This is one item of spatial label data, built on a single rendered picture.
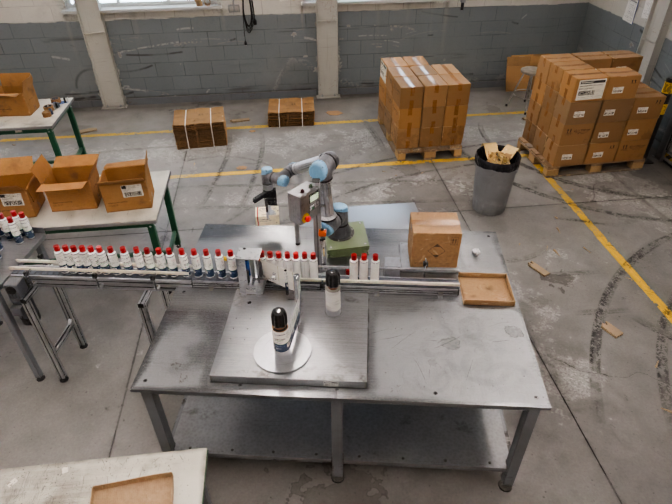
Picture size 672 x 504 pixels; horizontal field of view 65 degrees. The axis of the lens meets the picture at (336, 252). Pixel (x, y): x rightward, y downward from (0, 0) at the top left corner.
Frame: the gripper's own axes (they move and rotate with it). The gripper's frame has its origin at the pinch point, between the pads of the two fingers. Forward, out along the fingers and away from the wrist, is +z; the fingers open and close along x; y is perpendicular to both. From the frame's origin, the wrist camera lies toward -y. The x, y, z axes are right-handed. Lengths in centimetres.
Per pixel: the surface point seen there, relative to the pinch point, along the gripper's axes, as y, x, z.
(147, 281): -76, -47, 15
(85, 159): -144, 92, -2
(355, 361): 44, -128, 12
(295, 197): 19, -57, -46
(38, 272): -146, -31, 15
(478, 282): 130, -69, 15
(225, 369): -23, -125, 13
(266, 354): -2, -119, 11
